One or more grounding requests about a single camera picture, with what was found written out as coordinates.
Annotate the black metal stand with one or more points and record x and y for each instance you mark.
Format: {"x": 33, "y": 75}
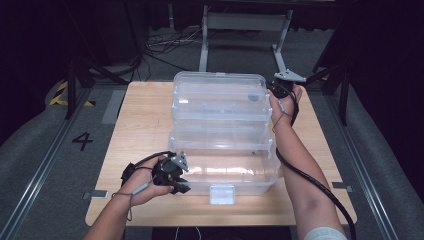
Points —
{"x": 70, "y": 86}
{"x": 343, "y": 90}

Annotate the person's white sleeve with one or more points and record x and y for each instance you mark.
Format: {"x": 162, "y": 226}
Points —
{"x": 325, "y": 234}

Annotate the person's right hand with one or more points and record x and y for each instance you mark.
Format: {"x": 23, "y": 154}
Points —
{"x": 285, "y": 110}

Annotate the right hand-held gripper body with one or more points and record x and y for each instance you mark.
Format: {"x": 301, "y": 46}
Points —
{"x": 283, "y": 88}

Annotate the clear plastic storage box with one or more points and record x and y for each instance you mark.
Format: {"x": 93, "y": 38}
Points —
{"x": 221, "y": 133}

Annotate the person's left hand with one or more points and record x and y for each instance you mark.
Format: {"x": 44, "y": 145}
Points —
{"x": 141, "y": 186}

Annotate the person's dark clothing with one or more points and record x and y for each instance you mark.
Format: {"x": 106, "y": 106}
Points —
{"x": 233, "y": 234}

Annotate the grey metal desk frame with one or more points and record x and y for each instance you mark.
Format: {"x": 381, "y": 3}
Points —
{"x": 245, "y": 21}

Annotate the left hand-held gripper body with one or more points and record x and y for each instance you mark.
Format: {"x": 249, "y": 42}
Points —
{"x": 166, "y": 171}

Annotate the small grey floor tape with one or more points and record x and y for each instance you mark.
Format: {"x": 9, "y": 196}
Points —
{"x": 98, "y": 194}
{"x": 341, "y": 186}

